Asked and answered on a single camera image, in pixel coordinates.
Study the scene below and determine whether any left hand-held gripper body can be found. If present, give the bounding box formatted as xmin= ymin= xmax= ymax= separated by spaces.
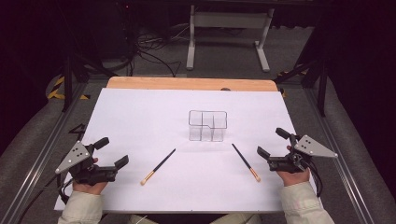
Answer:
xmin=55 ymin=141 xmax=119 ymax=186

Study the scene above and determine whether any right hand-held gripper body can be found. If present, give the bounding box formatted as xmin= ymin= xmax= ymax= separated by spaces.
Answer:
xmin=267 ymin=133 xmax=339 ymax=175

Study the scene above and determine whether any black makeup brush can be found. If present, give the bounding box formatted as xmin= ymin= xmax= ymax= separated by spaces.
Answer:
xmin=139 ymin=147 xmax=177 ymax=187
xmin=231 ymin=143 xmax=262 ymax=183

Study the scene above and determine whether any clear plastic organizer box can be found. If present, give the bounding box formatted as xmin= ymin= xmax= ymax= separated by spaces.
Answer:
xmin=188 ymin=109 xmax=228 ymax=143

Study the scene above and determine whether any person's right hand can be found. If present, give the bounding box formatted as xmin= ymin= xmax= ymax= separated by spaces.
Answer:
xmin=276 ymin=167 xmax=311 ymax=187

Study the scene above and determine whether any person's left hand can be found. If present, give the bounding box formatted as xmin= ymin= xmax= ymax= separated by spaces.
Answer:
xmin=72 ymin=181 xmax=108 ymax=196

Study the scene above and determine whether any white table cover sheet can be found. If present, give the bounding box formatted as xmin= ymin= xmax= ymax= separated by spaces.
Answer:
xmin=54 ymin=88 xmax=318 ymax=215

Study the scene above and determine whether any black tripod stand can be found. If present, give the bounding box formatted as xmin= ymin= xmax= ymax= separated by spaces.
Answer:
xmin=274 ymin=57 xmax=329 ymax=118
xmin=60 ymin=50 xmax=120 ymax=113

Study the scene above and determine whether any yellow black hazard tape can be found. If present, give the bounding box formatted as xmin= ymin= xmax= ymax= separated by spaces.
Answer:
xmin=46 ymin=76 xmax=92 ymax=101

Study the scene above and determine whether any black triangular bracket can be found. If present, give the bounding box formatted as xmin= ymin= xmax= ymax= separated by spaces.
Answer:
xmin=68 ymin=123 xmax=87 ymax=142

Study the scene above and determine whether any aluminium floor rail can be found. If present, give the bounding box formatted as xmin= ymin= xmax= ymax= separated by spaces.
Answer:
xmin=0 ymin=82 xmax=90 ymax=224
xmin=303 ymin=87 xmax=376 ymax=224

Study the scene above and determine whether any right hand-held gripper cable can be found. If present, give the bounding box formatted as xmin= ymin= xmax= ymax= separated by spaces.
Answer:
xmin=306 ymin=160 xmax=324 ymax=198

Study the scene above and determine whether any hand-held gripper cable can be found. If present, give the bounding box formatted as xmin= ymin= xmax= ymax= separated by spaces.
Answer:
xmin=306 ymin=160 xmax=324 ymax=198
xmin=17 ymin=174 xmax=76 ymax=224

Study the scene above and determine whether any left hand-held gripper cable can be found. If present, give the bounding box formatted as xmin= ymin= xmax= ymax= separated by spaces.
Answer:
xmin=17 ymin=174 xmax=76 ymax=224

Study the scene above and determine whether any bundle of floor cables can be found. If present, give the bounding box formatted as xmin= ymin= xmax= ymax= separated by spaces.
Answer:
xmin=124 ymin=22 xmax=190 ymax=77

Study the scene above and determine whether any white metal stand frame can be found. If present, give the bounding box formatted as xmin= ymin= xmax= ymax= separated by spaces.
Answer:
xmin=186 ymin=4 xmax=276 ymax=73

